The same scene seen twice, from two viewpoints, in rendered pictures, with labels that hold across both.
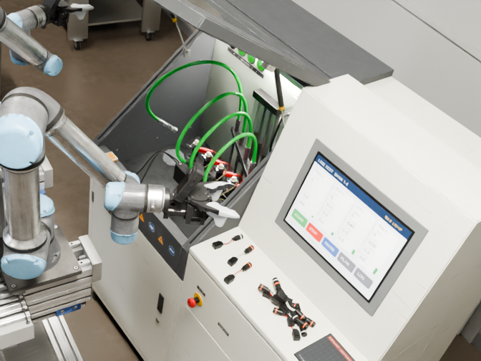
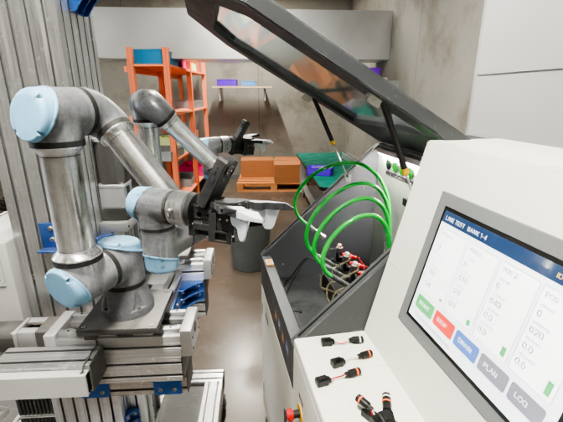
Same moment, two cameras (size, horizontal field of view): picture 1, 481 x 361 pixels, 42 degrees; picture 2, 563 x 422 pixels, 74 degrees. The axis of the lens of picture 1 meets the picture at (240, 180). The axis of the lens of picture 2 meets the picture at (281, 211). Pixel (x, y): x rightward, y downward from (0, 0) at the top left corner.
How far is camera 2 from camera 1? 1.25 m
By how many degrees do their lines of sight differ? 38
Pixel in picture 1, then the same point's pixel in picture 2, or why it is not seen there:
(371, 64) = not seen: hidden behind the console
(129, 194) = (148, 193)
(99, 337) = not seen: outside the picture
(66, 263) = (147, 319)
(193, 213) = (218, 224)
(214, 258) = (317, 355)
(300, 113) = (426, 170)
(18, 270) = (58, 291)
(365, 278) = (529, 405)
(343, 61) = not seen: hidden behind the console
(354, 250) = (504, 347)
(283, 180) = (407, 259)
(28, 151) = (34, 116)
